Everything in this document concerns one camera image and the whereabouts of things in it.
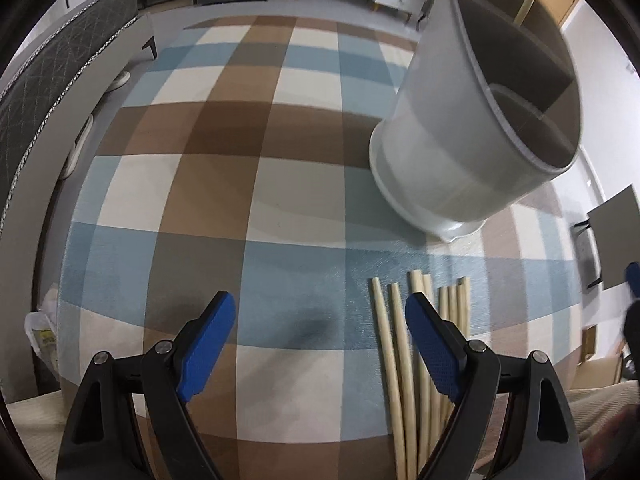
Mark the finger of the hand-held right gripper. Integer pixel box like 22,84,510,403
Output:
619,260,640,346

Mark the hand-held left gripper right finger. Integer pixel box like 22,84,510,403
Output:
404,291,586,480

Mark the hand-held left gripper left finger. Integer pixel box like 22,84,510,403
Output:
57,290,237,480

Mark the row of wooden chopsticks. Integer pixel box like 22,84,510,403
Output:
369,269,473,480

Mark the grey divided utensil holder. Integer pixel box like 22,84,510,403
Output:
369,0,585,245

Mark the black chair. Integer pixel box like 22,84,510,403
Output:
572,222,602,289

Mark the beige knitted fabric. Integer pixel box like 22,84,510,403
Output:
570,380,640,443

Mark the plaid blue brown tablecloth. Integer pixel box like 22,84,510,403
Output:
55,15,588,480

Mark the clear plastic bag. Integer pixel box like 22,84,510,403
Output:
25,290,63,391

